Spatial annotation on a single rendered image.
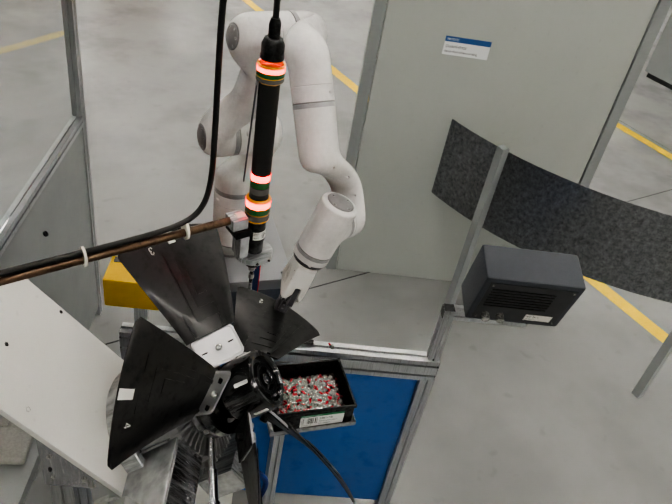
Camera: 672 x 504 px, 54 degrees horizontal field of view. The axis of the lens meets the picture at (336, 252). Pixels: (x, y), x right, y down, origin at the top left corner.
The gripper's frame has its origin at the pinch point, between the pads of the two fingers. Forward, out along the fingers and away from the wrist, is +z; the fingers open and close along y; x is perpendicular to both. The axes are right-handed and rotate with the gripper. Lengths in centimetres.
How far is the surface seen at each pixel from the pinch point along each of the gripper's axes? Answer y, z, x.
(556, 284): -8, -28, 62
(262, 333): 11.6, 0.4, -4.2
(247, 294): -2.1, 2.6, -8.2
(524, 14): -157, -58, 76
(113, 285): -10.0, 20.6, -37.9
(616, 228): -102, -11, 139
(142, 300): -10.1, 22.5, -29.9
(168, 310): 22.8, -8.3, -26.2
